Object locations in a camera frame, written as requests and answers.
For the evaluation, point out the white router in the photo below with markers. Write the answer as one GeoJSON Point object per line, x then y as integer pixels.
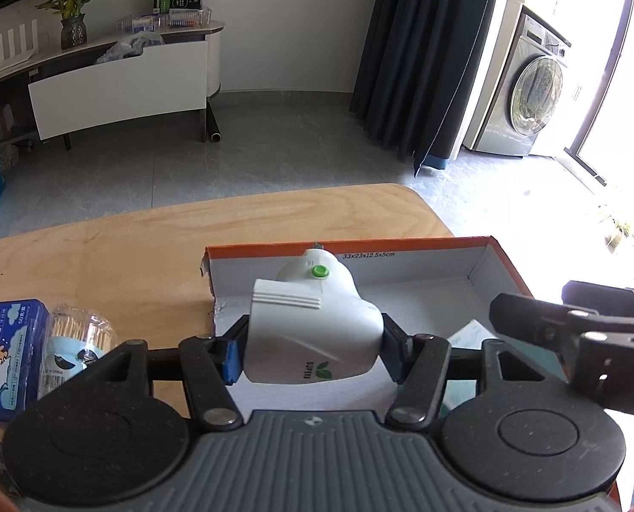
{"type": "Point", "coordinates": [13, 61]}

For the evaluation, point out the white plug-in device green button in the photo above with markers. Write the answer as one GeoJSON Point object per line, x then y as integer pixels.
{"type": "Point", "coordinates": [306, 330]}

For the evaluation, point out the black tube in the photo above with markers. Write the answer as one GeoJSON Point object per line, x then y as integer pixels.
{"type": "Point", "coordinates": [214, 122]}

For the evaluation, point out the clear crumpled plastic bag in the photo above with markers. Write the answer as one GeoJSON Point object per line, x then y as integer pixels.
{"type": "Point", "coordinates": [130, 47]}

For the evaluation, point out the white TV cabinet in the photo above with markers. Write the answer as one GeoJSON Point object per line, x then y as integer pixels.
{"type": "Point", "coordinates": [119, 85]}

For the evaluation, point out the silver washing machine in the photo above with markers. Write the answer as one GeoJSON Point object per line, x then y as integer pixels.
{"type": "Point", "coordinates": [541, 90]}

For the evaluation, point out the potted bamboo in dark vase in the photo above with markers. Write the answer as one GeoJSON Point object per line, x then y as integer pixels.
{"type": "Point", "coordinates": [73, 32]}

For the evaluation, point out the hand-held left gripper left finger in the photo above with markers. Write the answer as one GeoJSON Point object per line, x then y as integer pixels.
{"type": "Point", "coordinates": [233, 356]}

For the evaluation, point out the white teal medicine box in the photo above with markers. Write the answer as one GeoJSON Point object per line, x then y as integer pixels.
{"type": "Point", "coordinates": [471, 333]}

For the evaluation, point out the orange cardboard box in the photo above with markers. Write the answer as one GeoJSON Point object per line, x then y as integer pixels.
{"type": "Point", "coordinates": [418, 272]}

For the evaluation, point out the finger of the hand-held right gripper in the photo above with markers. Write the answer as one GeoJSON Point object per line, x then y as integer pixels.
{"type": "Point", "coordinates": [535, 325]}
{"type": "Point", "coordinates": [615, 304]}

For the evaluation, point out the dark blue curtain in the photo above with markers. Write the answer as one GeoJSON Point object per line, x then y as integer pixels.
{"type": "Point", "coordinates": [429, 53]}

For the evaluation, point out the clear plastic organizer tray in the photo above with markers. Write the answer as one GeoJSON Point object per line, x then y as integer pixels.
{"type": "Point", "coordinates": [135, 24]}
{"type": "Point", "coordinates": [189, 17]}

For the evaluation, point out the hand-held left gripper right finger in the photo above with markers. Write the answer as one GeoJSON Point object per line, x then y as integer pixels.
{"type": "Point", "coordinates": [396, 356]}

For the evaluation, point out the blue tissue pack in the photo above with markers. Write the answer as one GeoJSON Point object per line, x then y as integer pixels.
{"type": "Point", "coordinates": [7, 352]}

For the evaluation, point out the clear toothpick container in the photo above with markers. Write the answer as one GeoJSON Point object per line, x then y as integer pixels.
{"type": "Point", "coordinates": [77, 330]}

